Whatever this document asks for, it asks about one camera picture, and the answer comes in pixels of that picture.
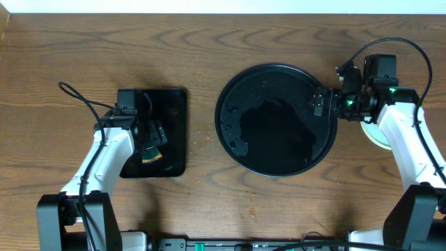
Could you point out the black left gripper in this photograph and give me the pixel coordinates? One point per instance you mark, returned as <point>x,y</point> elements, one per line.
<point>155,136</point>

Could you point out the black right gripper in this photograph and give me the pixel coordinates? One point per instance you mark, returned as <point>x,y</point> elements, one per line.
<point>335,95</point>

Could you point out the green and yellow sponge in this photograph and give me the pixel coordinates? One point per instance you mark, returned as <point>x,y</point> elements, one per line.
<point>150,155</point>

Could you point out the light green plate with stain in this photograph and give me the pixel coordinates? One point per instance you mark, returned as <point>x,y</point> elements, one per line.
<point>374,134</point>

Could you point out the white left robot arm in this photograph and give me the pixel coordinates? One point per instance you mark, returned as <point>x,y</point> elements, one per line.
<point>81,216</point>

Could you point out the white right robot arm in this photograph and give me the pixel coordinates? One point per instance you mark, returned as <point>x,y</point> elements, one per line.
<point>396,112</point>

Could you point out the rectangular black tray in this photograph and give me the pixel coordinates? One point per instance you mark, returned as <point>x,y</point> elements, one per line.
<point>170,108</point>

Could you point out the round black tray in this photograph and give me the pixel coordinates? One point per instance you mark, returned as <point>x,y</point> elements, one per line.
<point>264,122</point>

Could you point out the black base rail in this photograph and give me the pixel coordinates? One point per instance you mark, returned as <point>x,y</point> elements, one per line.
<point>182,244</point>

